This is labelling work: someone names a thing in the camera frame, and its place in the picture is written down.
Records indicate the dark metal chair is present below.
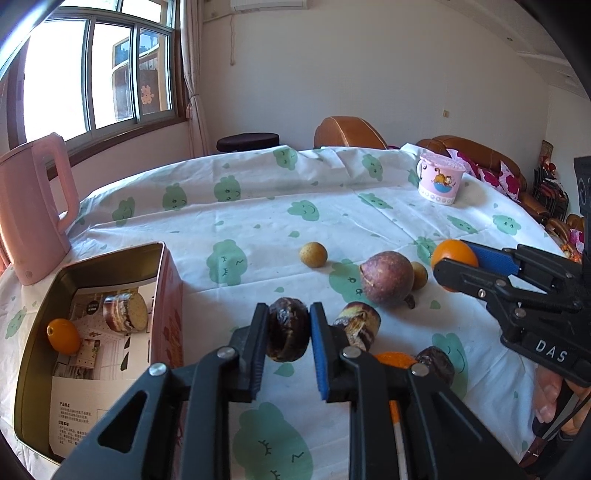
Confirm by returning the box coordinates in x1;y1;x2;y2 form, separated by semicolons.
533;166;570;222

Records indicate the person's right hand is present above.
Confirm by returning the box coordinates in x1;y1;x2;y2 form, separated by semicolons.
531;364;563;424

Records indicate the small orange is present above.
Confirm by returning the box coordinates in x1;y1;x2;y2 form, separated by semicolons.
375;352;419;423
46;318;83;355
431;239;479;292

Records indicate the pink electric kettle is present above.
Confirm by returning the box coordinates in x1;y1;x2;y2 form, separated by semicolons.
0;132;80;286

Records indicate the dark round cake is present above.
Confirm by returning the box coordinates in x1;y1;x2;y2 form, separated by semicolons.
414;346;455;388
268;296;311;363

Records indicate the plain beige curtain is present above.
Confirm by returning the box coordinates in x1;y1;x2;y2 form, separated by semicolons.
178;0;209;158

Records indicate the sliding glass window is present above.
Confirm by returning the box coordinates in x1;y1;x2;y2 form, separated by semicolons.
0;0;183;153

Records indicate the floral cushion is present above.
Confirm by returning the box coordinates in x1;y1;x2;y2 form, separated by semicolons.
445;148;527;199

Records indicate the white green-print tablecloth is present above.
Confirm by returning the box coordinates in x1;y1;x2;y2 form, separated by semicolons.
0;145;571;480

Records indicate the white air conditioner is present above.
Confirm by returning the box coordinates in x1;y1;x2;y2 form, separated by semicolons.
229;0;309;11

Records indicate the purple passion fruit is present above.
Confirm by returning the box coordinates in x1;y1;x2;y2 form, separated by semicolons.
359;250;415;305

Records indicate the pink cartoon cup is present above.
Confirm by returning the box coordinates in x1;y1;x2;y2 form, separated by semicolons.
417;154;468;206

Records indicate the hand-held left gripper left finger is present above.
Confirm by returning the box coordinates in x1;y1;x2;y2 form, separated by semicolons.
58;302;271;480

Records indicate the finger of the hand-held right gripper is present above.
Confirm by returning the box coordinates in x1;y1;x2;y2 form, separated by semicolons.
433;257;584;325
460;239;585;297

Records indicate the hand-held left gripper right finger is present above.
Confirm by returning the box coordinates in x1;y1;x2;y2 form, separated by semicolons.
308;302;532;480

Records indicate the pink tin box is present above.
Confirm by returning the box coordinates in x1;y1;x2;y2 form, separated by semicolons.
14;241;185;467

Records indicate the brown leather sofa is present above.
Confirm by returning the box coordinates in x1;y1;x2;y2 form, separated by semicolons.
416;135;585;241

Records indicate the brown pastry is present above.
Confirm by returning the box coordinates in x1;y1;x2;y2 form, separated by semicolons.
333;302;382;352
102;292;148;333

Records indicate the dark round stool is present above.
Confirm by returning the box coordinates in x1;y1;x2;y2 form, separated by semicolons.
217;133;280;154

